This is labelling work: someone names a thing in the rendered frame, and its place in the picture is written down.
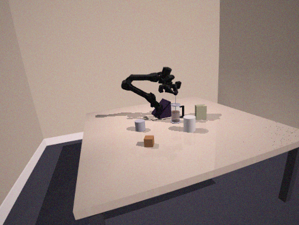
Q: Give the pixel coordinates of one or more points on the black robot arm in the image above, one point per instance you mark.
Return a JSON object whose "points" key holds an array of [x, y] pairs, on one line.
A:
{"points": [[164, 75]]}

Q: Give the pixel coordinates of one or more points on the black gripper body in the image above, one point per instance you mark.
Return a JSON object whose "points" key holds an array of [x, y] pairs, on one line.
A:
{"points": [[163, 85]]}

